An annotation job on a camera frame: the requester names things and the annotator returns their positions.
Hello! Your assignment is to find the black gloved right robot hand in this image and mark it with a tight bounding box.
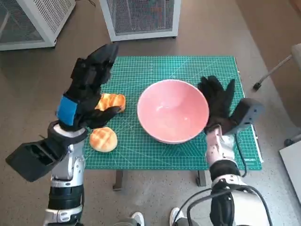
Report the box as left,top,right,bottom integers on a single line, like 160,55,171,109
197,75,236,137

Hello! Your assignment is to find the oblong braided toy bread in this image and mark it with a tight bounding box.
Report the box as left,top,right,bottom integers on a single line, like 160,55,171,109
95,93,126,113

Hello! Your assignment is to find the green cutting mat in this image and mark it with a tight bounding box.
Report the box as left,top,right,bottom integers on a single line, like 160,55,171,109
84,56,263,170

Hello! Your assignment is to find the round toy bread bun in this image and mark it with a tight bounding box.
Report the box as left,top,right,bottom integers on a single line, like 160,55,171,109
89,127,118,153

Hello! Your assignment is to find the white furniture panel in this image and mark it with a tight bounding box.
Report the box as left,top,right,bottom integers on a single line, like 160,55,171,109
279,140,301,203

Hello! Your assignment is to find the black table leg foot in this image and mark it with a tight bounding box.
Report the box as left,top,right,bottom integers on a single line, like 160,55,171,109
112,170,124,191
195,169,207,187

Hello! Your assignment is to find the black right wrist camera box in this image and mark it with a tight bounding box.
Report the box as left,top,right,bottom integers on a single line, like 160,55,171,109
225,97,264,136

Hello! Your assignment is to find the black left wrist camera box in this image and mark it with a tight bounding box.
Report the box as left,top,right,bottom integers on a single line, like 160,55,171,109
5,135,71,182

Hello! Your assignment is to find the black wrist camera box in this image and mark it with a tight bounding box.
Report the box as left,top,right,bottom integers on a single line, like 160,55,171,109
225,97,264,136
5,135,71,182

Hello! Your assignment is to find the white mesh cage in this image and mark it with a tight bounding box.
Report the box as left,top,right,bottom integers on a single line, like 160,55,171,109
0,0,76,51
98,0,182,42

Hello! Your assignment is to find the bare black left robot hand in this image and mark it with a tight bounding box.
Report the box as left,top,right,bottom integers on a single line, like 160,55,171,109
56,43,127,132

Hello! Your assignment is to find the pink bowl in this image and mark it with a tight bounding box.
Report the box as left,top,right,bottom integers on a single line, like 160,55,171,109
137,79,210,145

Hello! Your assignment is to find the grey robot waist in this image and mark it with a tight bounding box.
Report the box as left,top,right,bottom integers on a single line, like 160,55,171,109
116,218,138,226

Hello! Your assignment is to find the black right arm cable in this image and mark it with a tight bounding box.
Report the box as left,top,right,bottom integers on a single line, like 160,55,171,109
182,133,273,226

